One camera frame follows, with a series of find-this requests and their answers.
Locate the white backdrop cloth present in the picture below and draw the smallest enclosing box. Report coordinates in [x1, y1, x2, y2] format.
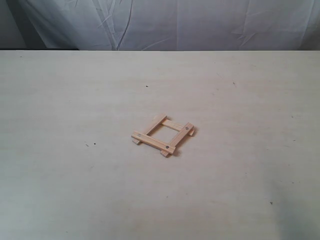
[0, 0, 320, 51]

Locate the plain wooden stick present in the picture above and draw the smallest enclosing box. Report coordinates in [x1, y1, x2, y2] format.
[161, 118, 196, 137]
[132, 113, 167, 145]

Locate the wooden stick with holes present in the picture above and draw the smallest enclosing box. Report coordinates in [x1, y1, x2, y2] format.
[131, 131, 176, 155]
[169, 122, 194, 147]

